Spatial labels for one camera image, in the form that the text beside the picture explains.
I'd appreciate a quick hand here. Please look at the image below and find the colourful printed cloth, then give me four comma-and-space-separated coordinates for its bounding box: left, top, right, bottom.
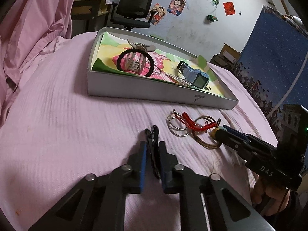
93, 32, 228, 98

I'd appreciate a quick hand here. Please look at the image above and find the blue printed fabric wardrobe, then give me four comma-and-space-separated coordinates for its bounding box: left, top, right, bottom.
231, 5, 308, 135

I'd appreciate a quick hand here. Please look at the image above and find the black hair clip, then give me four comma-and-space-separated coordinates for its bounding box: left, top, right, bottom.
144, 125, 161, 179

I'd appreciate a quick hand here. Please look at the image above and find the silver bangle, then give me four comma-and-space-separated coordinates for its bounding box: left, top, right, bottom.
151, 61, 165, 75
168, 113, 186, 131
171, 123, 190, 137

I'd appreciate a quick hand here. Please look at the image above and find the cartoon family wall poster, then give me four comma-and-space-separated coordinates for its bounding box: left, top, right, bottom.
148, 3, 167, 26

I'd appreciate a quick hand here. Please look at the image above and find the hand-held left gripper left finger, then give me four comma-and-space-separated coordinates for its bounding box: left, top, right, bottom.
28, 141, 148, 231

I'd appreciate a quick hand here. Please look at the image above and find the pink curtain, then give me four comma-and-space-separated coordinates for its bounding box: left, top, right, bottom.
0, 0, 80, 126

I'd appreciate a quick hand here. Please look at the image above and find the person's right hand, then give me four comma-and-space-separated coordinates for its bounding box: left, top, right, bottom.
250, 173, 291, 213

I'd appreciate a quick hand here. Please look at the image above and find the anime wall poster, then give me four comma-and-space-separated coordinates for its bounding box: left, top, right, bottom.
167, 0, 187, 16

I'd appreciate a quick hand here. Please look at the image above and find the grey cardboard box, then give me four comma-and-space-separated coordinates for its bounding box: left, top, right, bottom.
87, 26, 239, 110

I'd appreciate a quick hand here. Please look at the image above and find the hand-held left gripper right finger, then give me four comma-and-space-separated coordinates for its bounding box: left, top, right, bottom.
159, 141, 276, 231

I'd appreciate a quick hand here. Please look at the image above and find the black hair tie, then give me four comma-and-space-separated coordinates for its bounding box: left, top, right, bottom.
117, 48, 155, 78

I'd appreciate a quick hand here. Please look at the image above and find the pink floral bedsheet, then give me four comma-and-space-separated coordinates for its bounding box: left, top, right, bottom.
0, 30, 282, 231

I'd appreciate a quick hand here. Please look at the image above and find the black bag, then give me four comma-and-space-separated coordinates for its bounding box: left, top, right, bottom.
209, 53, 233, 70

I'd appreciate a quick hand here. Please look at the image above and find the blue smartwatch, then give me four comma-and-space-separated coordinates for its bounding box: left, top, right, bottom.
177, 61, 209, 89

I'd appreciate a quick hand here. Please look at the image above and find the beige hair claw clip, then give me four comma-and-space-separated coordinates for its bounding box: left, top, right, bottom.
125, 38, 156, 74

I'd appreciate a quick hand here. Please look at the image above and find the red cord bracelet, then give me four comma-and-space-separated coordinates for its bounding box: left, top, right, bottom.
182, 112, 217, 133

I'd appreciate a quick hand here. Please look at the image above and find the brown cardboard box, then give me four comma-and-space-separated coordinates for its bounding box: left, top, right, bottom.
220, 43, 241, 63

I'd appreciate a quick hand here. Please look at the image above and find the white plastic bag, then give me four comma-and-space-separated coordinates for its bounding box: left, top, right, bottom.
283, 14, 305, 29

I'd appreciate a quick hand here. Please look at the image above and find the beige hair tie yellow bead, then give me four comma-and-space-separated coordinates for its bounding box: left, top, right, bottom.
192, 115, 222, 149

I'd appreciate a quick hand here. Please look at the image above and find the black office chair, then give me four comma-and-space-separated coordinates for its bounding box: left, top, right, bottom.
109, 0, 154, 31

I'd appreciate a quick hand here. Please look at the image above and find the red paper wall decoration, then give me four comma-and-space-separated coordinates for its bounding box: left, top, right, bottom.
223, 2, 235, 16

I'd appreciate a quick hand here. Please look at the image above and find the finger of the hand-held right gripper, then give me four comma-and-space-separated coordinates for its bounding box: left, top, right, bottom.
221, 125, 251, 142
215, 130, 244, 152

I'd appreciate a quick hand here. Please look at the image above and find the wooden desk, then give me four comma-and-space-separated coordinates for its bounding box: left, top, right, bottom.
71, 0, 113, 38

